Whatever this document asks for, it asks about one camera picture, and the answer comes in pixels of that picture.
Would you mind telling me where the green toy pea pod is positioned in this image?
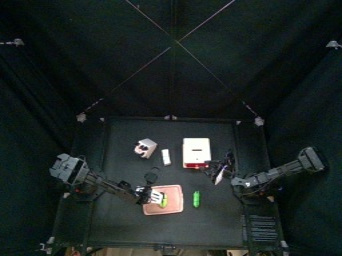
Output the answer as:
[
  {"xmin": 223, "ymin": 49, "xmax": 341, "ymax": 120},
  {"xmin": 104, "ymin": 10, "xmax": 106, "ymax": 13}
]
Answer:
[{"xmin": 191, "ymin": 190, "xmax": 202, "ymax": 209}]

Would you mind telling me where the small black object with loop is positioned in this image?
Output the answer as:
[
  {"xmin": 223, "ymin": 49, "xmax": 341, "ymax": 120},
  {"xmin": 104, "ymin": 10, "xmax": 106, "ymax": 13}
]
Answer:
[{"xmin": 143, "ymin": 166, "xmax": 162, "ymax": 185}]

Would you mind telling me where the small white rectangular block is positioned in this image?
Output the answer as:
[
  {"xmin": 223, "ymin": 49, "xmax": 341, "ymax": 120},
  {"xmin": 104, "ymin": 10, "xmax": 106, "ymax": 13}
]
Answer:
[{"xmin": 160, "ymin": 148, "xmax": 172, "ymax": 167}]

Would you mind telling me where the thin diagonal frame string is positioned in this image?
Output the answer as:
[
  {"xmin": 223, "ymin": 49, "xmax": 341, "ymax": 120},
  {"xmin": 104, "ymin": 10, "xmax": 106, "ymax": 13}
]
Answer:
[
  {"xmin": 82, "ymin": 0, "xmax": 237, "ymax": 117},
  {"xmin": 123, "ymin": 0, "xmax": 262, "ymax": 120}
]

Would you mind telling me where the white cube with dark dots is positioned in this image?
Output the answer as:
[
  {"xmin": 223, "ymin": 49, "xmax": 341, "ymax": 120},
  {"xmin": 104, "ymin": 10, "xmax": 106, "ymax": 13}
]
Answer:
[{"xmin": 134, "ymin": 137, "xmax": 159, "ymax": 160}]

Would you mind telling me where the pink cutting board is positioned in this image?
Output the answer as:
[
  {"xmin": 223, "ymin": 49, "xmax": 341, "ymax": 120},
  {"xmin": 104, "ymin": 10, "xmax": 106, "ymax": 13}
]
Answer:
[{"xmin": 142, "ymin": 184, "xmax": 186, "ymax": 217}]

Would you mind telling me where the silver table corner bracket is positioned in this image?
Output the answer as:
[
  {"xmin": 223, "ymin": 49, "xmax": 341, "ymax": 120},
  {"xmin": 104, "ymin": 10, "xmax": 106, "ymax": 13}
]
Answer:
[
  {"xmin": 278, "ymin": 239, "xmax": 291, "ymax": 256},
  {"xmin": 36, "ymin": 235, "xmax": 58, "ymax": 256}
]

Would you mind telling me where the white box with red base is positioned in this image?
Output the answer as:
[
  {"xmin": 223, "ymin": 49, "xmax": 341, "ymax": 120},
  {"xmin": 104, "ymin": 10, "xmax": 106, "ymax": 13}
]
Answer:
[{"xmin": 180, "ymin": 137, "xmax": 214, "ymax": 170}]

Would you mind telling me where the black table edge bracket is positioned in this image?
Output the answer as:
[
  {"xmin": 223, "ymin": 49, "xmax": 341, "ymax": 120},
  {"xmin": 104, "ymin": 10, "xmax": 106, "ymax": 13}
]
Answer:
[{"xmin": 152, "ymin": 244, "xmax": 176, "ymax": 253}]

